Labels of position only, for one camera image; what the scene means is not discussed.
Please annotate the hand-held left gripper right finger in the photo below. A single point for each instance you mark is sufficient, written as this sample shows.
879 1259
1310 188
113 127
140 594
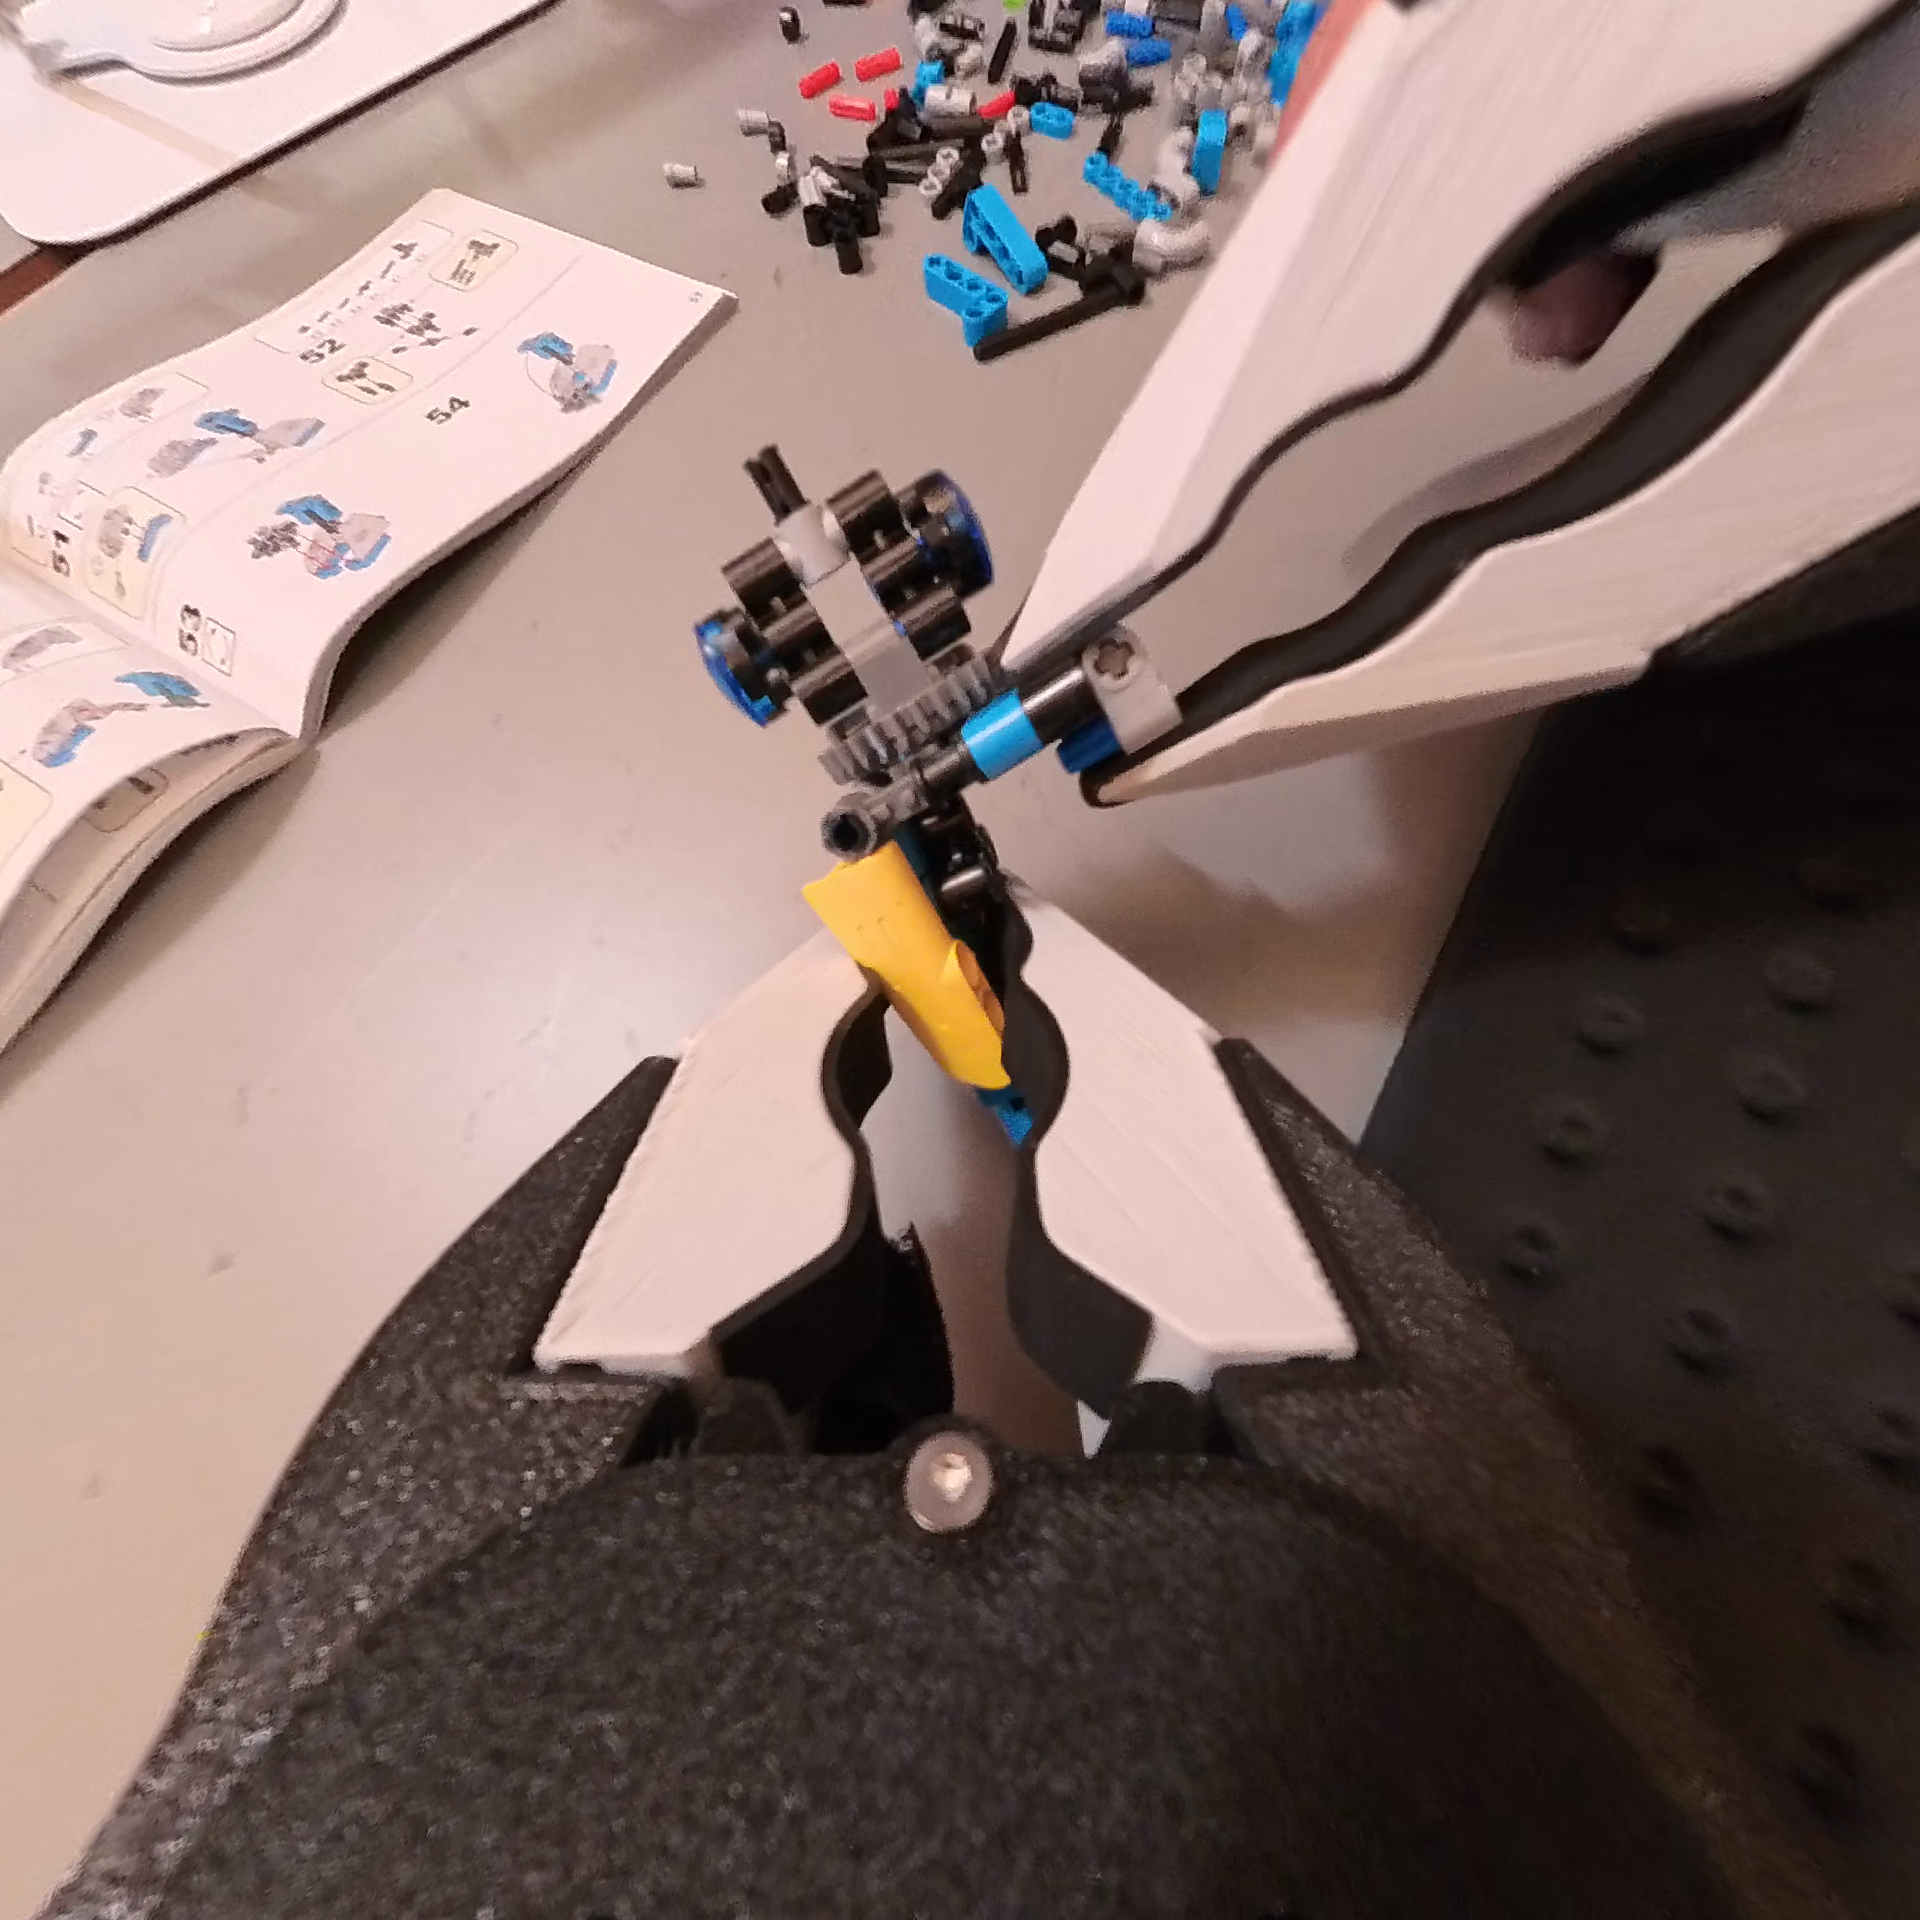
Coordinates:
1188 1201

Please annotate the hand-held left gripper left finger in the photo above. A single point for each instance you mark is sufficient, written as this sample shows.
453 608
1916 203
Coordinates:
708 1201

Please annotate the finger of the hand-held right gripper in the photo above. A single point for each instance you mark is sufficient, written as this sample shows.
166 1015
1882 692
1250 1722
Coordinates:
1681 511
1323 271

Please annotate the blue yellow brick assembly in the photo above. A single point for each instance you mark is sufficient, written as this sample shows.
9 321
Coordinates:
916 960

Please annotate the black gear brick assembly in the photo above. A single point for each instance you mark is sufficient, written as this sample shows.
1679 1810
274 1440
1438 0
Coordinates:
857 601

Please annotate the grey desk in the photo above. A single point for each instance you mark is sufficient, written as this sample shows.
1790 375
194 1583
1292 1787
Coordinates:
422 872

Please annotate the pile of small brick parts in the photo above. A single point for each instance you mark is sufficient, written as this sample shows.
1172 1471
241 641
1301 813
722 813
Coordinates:
1006 151

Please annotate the black studded mat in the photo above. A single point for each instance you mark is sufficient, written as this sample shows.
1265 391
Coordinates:
1681 1201

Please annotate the building instruction booklet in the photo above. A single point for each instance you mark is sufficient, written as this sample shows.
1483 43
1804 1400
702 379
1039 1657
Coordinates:
301 511

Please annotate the white display stand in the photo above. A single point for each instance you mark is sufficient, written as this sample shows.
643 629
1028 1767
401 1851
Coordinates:
212 92

